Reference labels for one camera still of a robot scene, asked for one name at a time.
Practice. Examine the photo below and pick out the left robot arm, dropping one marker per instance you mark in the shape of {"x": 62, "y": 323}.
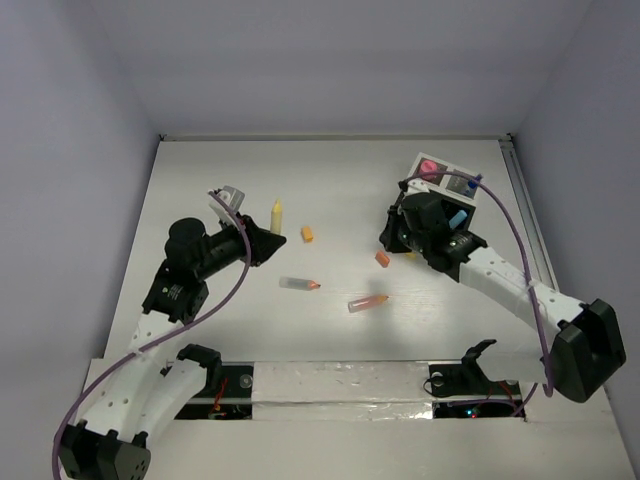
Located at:
{"x": 140, "y": 395}

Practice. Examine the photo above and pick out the pink cap marker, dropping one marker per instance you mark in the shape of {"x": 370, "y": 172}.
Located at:
{"x": 428, "y": 168}

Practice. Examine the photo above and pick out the aluminium rail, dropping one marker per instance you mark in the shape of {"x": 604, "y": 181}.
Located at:
{"x": 535, "y": 240}

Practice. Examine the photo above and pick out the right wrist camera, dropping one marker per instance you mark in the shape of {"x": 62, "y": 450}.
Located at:
{"x": 413, "y": 186}

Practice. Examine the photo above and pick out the red orange marker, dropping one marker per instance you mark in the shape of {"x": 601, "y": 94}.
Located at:
{"x": 366, "y": 303}

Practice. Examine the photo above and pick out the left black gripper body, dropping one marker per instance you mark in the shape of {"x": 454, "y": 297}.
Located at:
{"x": 251, "y": 240}

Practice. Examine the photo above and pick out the black and white organizer box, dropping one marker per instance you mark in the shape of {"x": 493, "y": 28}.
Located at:
{"x": 448, "y": 183}

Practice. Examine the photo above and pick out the yellow marker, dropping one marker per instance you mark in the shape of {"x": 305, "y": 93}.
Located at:
{"x": 276, "y": 218}

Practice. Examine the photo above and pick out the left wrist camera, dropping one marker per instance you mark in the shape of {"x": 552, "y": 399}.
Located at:
{"x": 226, "y": 202}

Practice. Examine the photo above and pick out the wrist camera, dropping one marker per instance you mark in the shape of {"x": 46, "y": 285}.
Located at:
{"x": 413, "y": 186}
{"x": 226, "y": 202}

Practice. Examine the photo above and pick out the light blue marker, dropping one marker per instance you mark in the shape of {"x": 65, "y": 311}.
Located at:
{"x": 458, "y": 219}

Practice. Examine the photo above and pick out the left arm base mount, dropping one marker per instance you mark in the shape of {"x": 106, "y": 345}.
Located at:
{"x": 232, "y": 401}

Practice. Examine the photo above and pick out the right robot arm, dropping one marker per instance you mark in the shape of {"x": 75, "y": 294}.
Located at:
{"x": 581, "y": 346}

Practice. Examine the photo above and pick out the clear blue cap bottle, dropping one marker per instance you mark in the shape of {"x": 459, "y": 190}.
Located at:
{"x": 472, "y": 185}

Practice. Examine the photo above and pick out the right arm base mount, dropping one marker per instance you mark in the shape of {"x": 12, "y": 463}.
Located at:
{"x": 475, "y": 395}

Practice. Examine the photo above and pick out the orange tip clear marker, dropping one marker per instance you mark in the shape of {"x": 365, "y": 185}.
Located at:
{"x": 298, "y": 284}

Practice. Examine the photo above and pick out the dark orange marker cap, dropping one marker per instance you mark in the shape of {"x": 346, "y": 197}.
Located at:
{"x": 382, "y": 259}

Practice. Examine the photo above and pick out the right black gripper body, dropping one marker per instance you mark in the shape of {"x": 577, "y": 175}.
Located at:
{"x": 412, "y": 239}

